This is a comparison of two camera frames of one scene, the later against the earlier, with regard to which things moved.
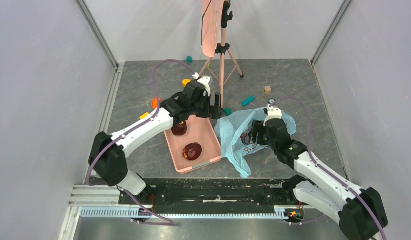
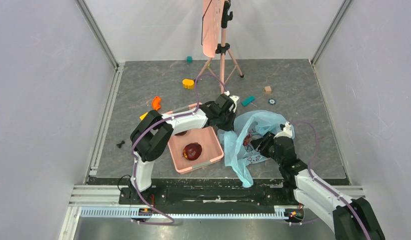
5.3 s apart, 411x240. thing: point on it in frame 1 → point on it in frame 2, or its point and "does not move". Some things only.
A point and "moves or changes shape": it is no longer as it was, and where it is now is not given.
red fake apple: (192, 151) does not move
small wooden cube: (267, 89) does not move
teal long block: (247, 101) does not move
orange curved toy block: (154, 102) does not move
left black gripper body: (203, 108) → (226, 120)
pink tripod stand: (221, 64) does not move
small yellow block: (144, 115) does not move
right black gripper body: (256, 133) → (259, 145)
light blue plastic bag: (234, 133) moves or changes shape
